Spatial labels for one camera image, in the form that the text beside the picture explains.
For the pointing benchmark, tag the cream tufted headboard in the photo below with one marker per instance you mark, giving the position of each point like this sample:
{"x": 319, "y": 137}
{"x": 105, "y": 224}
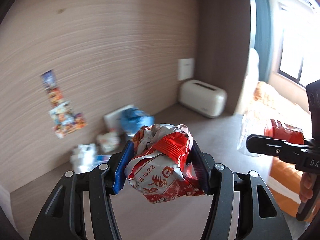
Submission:
{"x": 253, "y": 66}

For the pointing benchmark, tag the blue snack bag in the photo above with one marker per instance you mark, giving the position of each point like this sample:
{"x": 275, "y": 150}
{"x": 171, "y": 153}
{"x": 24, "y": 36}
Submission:
{"x": 132, "y": 119}

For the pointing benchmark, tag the red white snack wrapper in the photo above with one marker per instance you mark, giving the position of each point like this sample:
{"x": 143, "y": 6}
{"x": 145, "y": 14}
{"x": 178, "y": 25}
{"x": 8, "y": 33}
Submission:
{"x": 159, "y": 169}

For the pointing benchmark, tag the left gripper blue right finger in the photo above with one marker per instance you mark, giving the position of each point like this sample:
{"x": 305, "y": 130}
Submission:
{"x": 259, "y": 215}

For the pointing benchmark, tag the red clear plastic wrapper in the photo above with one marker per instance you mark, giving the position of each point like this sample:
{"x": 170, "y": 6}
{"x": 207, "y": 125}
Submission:
{"x": 254, "y": 122}

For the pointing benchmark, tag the white blue wrapper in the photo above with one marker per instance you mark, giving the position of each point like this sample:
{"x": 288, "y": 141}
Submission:
{"x": 84, "y": 158}

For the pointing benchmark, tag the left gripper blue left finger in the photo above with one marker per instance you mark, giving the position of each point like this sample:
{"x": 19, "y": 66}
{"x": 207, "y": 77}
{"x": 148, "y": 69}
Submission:
{"x": 62, "y": 216}

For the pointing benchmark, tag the colourful wall stickers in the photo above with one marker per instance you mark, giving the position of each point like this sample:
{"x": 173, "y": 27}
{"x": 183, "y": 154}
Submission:
{"x": 62, "y": 114}

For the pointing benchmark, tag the person's right hand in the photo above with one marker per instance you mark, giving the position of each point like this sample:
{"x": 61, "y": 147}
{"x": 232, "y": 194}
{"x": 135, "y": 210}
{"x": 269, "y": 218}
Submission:
{"x": 306, "y": 192}

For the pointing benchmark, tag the black framed window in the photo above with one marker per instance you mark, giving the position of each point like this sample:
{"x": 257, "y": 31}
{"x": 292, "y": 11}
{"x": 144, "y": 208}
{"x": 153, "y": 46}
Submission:
{"x": 299, "y": 61}

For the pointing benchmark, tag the black camera module right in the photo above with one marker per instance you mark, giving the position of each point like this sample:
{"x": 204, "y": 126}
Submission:
{"x": 313, "y": 92}

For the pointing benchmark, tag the cream toaster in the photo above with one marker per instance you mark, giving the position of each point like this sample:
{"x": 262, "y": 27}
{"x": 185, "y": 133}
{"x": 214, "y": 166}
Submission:
{"x": 203, "y": 98}

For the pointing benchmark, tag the teal curtain left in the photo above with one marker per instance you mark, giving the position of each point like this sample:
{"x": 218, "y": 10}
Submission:
{"x": 268, "y": 37}

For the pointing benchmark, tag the white box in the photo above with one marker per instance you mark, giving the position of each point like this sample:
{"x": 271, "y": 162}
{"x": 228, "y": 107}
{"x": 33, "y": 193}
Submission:
{"x": 112, "y": 119}

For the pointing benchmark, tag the white wall socket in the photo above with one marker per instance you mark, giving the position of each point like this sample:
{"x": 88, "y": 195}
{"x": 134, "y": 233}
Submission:
{"x": 185, "y": 69}

